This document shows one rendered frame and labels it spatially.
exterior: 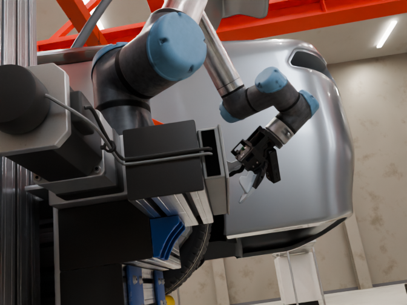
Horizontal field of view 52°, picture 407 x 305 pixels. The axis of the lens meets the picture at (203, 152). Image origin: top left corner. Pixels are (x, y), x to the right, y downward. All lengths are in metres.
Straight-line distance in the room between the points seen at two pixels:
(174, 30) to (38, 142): 0.44
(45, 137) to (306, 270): 7.80
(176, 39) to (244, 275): 11.00
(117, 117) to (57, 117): 0.42
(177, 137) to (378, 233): 11.93
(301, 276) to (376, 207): 4.91
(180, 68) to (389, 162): 12.24
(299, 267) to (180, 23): 7.46
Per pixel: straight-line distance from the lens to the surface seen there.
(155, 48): 0.78
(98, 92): 0.89
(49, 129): 0.42
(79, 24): 3.55
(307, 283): 8.12
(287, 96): 1.15
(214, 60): 1.19
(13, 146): 0.42
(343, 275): 12.02
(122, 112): 0.84
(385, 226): 12.47
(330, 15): 4.65
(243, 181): 1.14
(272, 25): 4.53
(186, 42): 0.80
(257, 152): 1.16
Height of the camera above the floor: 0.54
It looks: 18 degrees up
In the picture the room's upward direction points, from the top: 8 degrees counter-clockwise
